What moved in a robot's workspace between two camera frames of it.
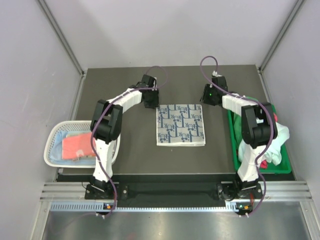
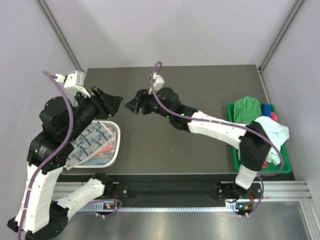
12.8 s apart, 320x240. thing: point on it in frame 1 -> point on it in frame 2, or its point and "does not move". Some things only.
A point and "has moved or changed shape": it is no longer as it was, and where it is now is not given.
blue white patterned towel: [180, 125] -> [89, 144]
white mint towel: [273, 154] does not move
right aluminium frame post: [298, 6] does not move
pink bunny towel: [77, 145] has moved or changed shape
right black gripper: [204, 99] -> [141, 101]
